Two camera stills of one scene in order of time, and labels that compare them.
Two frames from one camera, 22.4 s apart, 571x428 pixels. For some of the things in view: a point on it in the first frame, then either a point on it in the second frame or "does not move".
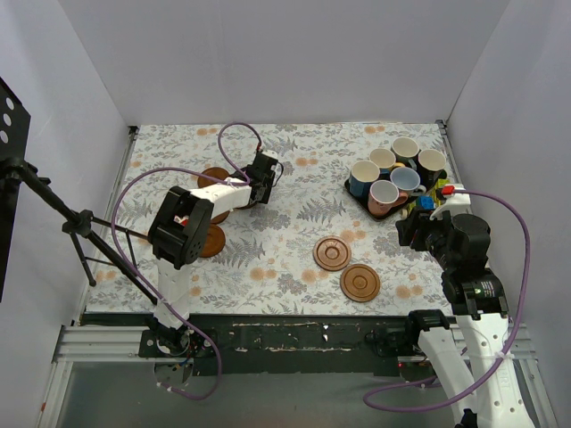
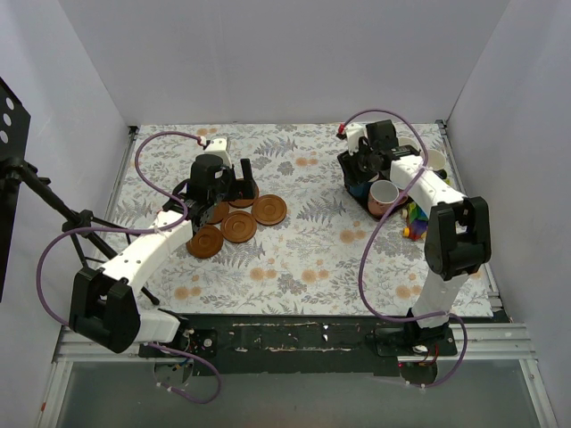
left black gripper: x=266 y=179 to x=233 y=184
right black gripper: x=410 y=229 to x=353 y=168
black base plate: x=284 y=345 does not move
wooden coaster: x=245 y=207 to x=238 y=226
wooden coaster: x=332 y=253 to x=268 y=209
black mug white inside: x=431 y=163 does not move
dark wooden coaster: x=215 y=242 does not move
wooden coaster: x=219 y=218 does not move
